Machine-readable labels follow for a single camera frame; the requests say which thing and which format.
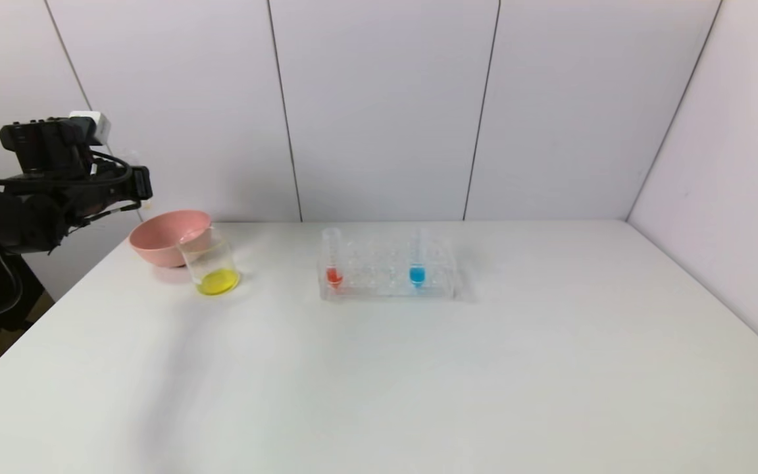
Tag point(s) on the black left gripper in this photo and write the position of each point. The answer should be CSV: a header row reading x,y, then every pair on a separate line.
x,y
143,182

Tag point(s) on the test tube with blue pigment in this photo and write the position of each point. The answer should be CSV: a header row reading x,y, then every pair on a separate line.
x,y
417,275

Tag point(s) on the clear glass beaker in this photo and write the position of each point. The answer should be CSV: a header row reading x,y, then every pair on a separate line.
x,y
218,282

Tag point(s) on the test tube with red pigment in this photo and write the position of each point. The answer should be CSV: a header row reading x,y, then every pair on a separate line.
x,y
333,276

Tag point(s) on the clear plastic test tube rack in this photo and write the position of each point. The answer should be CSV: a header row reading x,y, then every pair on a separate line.
x,y
385,286

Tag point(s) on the pink bowl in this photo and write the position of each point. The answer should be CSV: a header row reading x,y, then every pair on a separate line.
x,y
162,240

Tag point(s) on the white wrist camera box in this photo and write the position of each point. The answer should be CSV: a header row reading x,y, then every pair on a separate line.
x,y
93,125

